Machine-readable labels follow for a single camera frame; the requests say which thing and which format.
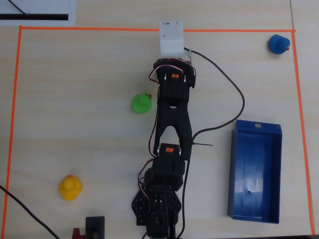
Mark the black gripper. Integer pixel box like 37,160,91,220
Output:
153,57,196,89

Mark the green rubber duck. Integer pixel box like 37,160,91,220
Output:
131,93,153,115

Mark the blue rubber duck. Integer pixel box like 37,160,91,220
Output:
268,34,291,55

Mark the blue plastic bin box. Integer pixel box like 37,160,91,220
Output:
227,119,283,224

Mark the yellow rubber duck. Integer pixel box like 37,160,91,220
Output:
59,175,83,201

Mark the black zip tie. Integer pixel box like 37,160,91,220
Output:
191,141,214,148

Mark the orange tape strip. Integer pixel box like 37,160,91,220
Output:
2,25,23,237
291,29,316,236
19,25,297,33

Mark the white paper with black bar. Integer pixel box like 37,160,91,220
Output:
0,0,76,27

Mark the black camera cable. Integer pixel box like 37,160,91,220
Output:
180,47,246,239

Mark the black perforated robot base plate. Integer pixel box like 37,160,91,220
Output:
131,188,183,227

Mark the thin black cable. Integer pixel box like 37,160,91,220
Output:
8,0,30,16

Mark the long black cable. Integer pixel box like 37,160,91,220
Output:
0,184,61,239

